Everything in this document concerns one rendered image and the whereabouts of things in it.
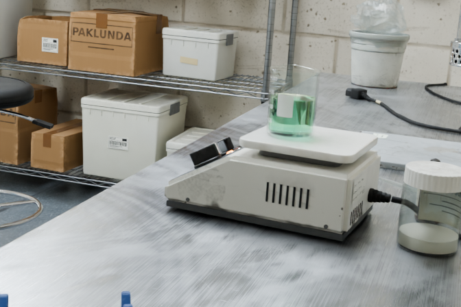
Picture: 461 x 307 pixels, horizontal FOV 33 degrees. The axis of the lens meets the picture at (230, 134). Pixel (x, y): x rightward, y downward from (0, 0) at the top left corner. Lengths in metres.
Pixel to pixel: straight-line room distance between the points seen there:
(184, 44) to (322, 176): 2.35
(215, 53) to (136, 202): 2.20
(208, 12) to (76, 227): 2.64
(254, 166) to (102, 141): 2.42
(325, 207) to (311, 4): 2.52
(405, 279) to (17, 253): 0.34
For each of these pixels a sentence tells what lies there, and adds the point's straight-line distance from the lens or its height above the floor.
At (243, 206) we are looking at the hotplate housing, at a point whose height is 0.77.
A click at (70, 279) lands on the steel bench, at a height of 0.75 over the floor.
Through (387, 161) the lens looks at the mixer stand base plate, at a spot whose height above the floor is 0.76.
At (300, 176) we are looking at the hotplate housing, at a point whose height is 0.81.
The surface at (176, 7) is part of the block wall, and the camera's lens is 3.42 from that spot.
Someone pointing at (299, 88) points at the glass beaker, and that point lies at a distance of 0.79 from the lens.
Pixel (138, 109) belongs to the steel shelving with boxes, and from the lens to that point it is 3.08.
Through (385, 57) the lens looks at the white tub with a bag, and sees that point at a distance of 1.85.
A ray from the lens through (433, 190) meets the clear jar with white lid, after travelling 0.75.
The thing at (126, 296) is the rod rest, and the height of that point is 0.78.
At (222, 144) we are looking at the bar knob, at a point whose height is 0.81.
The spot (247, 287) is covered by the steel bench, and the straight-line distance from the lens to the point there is 0.66.
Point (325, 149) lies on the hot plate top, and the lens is 0.77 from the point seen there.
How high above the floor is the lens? 1.01
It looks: 12 degrees down
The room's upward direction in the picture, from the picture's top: 4 degrees clockwise
